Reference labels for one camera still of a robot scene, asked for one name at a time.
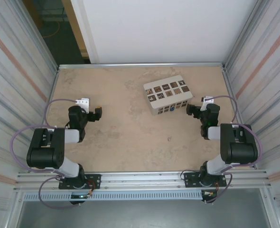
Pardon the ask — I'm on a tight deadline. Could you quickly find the white box with brown pictures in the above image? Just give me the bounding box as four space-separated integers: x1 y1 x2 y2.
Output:
143 75 194 116

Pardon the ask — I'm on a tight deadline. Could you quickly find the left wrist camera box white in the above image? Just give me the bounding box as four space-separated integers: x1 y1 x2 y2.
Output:
74 97 91 114

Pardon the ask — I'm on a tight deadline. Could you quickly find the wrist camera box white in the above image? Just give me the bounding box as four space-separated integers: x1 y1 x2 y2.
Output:
201 95 214 112
74 97 91 114

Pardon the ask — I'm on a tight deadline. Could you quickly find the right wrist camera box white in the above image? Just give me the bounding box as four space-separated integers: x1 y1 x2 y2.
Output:
201 95 214 112

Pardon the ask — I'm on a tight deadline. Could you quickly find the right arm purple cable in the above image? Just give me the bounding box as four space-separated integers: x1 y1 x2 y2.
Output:
203 95 264 204

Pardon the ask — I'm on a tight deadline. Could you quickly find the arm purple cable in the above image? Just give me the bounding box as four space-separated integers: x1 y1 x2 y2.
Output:
203 95 264 204
10 98 83 210

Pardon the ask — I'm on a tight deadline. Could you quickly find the aluminium table edge rail short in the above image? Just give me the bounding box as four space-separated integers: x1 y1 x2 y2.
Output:
30 67 60 173
222 67 258 170

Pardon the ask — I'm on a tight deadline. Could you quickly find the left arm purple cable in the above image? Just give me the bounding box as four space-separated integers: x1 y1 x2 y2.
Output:
10 98 83 210

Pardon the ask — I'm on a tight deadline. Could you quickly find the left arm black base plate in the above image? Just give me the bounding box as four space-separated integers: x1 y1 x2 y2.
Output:
58 174 102 190

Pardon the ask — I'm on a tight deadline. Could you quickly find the aluminium table edge rail long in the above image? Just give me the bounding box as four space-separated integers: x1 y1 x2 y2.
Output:
58 62 226 70

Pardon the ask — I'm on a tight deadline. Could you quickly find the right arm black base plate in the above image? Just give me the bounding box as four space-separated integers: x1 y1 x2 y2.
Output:
183 172 227 188

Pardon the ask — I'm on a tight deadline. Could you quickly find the slanted aluminium frame post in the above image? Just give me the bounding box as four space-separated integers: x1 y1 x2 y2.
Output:
19 0 60 72
224 0 268 67

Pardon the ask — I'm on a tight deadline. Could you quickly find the wide aluminium mounting rail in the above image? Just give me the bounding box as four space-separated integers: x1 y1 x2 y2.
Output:
13 169 272 192

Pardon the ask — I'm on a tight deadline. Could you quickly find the brown wooden door frame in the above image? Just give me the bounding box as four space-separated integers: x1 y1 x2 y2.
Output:
61 0 90 57

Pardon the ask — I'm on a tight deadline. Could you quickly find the grey slotted cable duct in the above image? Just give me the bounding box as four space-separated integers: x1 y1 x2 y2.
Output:
22 190 204 201

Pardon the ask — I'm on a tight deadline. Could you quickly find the yellow cable on floor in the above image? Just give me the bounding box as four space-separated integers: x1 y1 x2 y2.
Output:
43 20 61 38

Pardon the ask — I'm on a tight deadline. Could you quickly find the light wooden post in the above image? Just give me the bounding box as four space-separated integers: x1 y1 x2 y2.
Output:
22 0 45 27

